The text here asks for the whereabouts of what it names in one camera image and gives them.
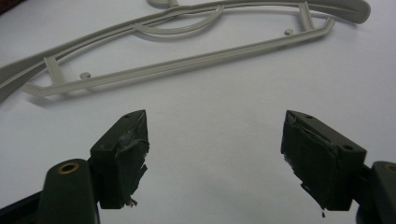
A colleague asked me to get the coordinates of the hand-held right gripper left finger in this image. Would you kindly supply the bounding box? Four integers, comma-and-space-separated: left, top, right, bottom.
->
89, 109, 150, 210

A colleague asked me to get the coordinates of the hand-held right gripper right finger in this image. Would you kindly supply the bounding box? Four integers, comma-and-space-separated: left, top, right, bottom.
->
280, 109, 368, 218

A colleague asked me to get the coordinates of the grey plastic clothes hanger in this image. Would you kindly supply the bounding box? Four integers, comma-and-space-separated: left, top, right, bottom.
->
0, 0, 372, 104

